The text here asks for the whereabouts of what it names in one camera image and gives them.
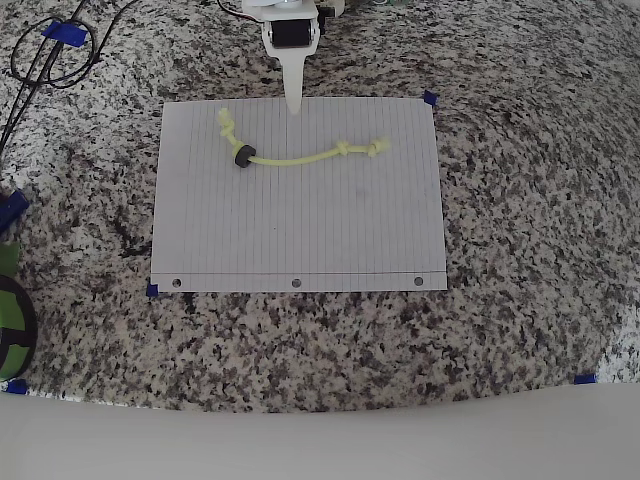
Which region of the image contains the yellow-green knotted cord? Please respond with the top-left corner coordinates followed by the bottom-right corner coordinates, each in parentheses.
top-left (218, 107), bottom-right (392, 169)

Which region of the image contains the black hex nut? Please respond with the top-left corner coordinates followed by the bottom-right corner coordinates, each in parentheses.
top-left (232, 144), bottom-right (258, 171)

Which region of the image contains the lined paper sheet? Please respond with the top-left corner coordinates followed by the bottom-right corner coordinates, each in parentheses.
top-left (149, 96), bottom-right (449, 294)

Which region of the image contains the white foam board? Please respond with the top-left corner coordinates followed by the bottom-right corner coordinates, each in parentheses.
top-left (0, 382), bottom-right (640, 480)

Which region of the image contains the green and black stand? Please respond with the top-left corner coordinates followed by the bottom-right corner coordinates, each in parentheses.
top-left (0, 242), bottom-right (39, 381)

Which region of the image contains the red black servo wire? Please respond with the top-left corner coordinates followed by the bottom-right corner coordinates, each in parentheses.
top-left (217, 0), bottom-right (264, 23)

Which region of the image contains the black cable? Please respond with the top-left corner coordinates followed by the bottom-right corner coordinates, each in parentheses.
top-left (9, 0), bottom-right (141, 90)
top-left (0, 0), bottom-right (89, 156)

